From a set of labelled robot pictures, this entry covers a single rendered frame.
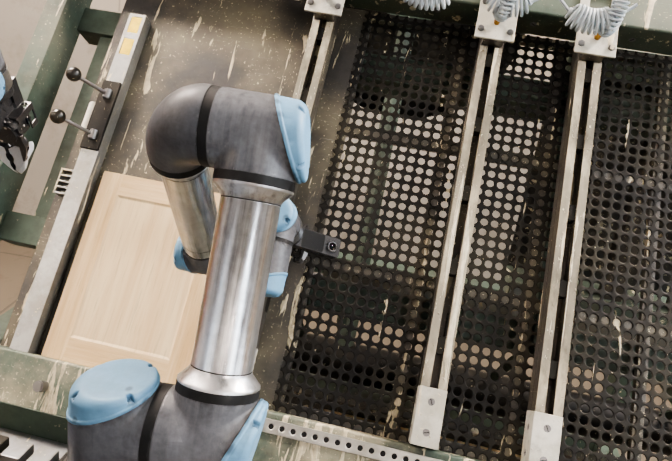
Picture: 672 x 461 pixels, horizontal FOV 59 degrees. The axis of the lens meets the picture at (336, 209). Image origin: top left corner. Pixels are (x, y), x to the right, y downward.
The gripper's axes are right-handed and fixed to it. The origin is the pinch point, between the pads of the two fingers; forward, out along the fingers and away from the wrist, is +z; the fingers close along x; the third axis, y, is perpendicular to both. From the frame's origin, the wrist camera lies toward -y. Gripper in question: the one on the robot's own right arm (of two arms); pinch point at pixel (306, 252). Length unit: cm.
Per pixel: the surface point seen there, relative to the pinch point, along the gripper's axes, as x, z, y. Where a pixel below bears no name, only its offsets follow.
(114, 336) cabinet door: 30, 1, 41
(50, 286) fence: 21, -2, 60
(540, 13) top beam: -72, -8, -46
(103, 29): -55, 6, 76
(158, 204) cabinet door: -4.7, 0.5, 40.6
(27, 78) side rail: -32, -3, 86
